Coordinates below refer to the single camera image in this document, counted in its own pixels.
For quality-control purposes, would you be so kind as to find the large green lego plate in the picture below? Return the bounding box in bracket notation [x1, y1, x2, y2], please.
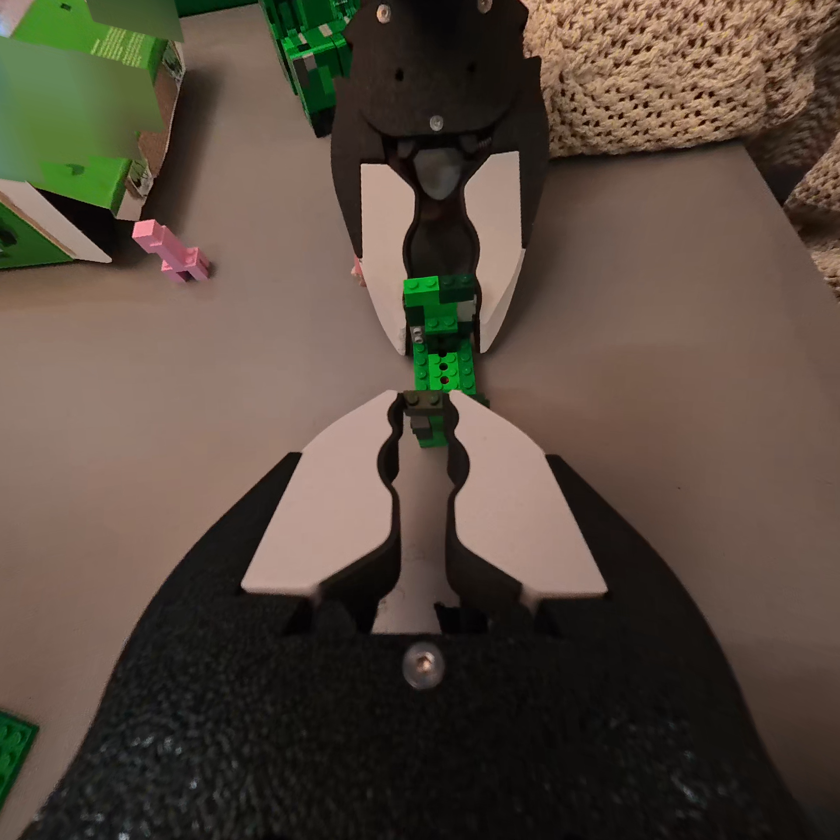
[0, 709, 40, 798]

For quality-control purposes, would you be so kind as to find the green cardboard lego box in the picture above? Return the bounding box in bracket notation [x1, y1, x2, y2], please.
[0, 0, 186, 271]

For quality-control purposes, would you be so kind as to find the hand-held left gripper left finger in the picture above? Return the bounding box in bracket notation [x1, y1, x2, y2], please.
[241, 388, 403, 634]

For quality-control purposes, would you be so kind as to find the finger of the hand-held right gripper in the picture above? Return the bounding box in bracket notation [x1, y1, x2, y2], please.
[360, 159, 422, 358]
[459, 148, 529, 357]

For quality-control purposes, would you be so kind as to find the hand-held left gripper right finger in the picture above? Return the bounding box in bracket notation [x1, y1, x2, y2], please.
[436, 392, 610, 634]

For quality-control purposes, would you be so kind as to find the large green pixel lego model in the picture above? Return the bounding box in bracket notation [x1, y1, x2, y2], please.
[259, 0, 358, 139]

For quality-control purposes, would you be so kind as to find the person's knit sweater torso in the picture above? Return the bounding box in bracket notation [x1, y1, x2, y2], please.
[784, 151, 840, 299]

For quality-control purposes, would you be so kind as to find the pink lego pig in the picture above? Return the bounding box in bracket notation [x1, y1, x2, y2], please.
[131, 220, 212, 284]

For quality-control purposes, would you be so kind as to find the green lego build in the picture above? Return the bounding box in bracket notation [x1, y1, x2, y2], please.
[402, 274, 492, 450]

